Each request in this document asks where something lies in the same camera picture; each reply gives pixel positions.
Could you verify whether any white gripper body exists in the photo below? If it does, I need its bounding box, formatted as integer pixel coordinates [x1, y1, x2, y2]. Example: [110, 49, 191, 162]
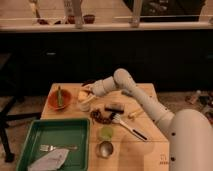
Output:
[91, 76, 117, 97]

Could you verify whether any translucent yellowish gripper finger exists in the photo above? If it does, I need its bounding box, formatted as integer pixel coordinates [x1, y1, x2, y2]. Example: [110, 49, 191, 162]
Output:
[81, 95, 96, 104]
[82, 84, 93, 91]

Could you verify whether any silver metal fork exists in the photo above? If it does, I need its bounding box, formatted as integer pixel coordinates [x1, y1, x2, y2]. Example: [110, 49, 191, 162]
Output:
[39, 144, 78, 152]

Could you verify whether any white vertical post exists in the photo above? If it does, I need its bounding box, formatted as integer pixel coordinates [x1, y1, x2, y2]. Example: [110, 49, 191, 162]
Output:
[72, 0, 83, 29]

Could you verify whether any orange bowl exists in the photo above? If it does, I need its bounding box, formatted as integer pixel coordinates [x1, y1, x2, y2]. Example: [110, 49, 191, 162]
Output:
[48, 89, 72, 110]

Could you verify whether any green round lime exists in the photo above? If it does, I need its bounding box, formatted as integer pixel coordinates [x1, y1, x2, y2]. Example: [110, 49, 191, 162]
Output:
[100, 126, 114, 141]

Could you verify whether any yellow banana piece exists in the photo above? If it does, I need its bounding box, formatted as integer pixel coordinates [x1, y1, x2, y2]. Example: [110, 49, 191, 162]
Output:
[128, 109, 144, 119]

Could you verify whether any green plastic tray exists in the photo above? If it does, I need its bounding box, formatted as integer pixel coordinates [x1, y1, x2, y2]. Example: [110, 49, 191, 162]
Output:
[16, 118, 90, 171]

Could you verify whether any small metal cup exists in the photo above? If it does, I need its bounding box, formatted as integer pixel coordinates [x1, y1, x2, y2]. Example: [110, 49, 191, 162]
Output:
[97, 141, 114, 158]

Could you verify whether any red bowl on counter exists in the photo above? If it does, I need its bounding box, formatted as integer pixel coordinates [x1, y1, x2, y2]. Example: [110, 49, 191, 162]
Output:
[83, 14, 95, 24]

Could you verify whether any green vegetable stick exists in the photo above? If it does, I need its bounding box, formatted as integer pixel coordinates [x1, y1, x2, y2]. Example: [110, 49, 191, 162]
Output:
[57, 86, 63, 107]

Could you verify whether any dark red bowl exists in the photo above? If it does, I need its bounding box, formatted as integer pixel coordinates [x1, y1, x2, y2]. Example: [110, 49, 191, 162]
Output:
[82, 79, 96, 87]

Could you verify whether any blue sponge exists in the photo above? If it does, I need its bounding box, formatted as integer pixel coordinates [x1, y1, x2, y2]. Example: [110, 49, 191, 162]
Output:
[121, 89, 132, 97]

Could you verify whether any white folded paper napkin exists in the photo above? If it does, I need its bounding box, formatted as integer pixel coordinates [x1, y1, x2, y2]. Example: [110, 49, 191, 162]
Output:
[28, 149, 69, 171]

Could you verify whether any white paper cup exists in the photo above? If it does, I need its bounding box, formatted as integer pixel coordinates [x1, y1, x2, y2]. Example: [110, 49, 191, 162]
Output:
[77, 100, 90, 112]

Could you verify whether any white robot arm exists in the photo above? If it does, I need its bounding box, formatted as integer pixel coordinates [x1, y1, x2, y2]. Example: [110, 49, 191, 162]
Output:
[85, 68, 213, 171]

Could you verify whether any yellow apple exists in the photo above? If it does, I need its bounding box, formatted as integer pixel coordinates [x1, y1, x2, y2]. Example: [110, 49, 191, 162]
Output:
[78, 91, 88, 101]

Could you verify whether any black rectangular eraser block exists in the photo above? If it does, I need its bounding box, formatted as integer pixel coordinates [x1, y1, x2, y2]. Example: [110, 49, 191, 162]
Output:
[104, 103, 124, 113]

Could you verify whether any black office chair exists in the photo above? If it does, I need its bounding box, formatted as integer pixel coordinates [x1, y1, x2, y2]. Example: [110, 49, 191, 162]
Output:
[0, 54, 41, 163]

